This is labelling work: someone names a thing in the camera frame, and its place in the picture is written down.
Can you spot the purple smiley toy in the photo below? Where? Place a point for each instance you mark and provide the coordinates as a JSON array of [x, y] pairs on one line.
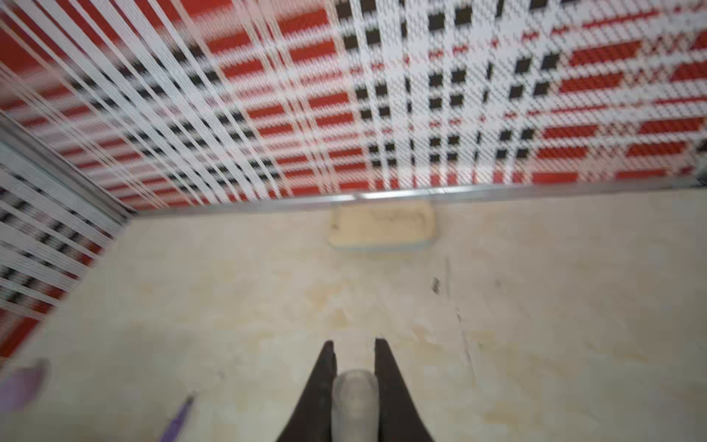
[[23, 386]]

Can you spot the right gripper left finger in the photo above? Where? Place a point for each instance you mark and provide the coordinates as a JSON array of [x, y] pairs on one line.
[[311, 419]]

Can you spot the clear pen cap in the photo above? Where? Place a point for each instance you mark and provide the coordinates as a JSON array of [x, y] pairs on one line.
[[355, 407]]

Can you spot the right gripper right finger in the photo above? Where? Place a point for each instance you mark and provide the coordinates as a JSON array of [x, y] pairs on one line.
[[398, 417]]

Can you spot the purple marker pen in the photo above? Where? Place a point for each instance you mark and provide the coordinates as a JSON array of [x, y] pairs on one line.
[[173, 430]]

